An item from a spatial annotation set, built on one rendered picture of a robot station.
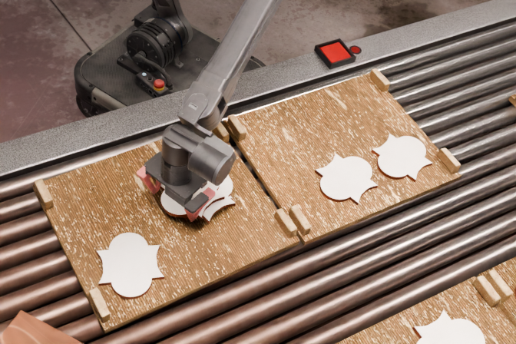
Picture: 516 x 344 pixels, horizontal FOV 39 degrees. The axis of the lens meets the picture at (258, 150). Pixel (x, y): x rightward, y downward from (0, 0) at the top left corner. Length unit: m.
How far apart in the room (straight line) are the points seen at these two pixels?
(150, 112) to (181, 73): 1.04
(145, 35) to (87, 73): 0.27
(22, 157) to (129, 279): 0.38
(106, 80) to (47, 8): 0.77
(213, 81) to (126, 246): 0.36
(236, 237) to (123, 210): 0.23
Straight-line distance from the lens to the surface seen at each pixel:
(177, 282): 1.35
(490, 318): 1.46
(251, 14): 1.32
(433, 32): 2.00
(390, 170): 1.58
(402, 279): 1.47
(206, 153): 1.22
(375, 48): 1.89
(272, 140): 1.58
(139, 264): 1.36
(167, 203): 1.40
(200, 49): 2.79
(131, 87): 2.63
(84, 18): 3.28
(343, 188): 1.51
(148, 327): 1.33
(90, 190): 1.47
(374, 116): 1.68
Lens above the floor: 2.11
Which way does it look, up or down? 49 degrees down
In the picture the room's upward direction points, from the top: 11 degrees clockwise
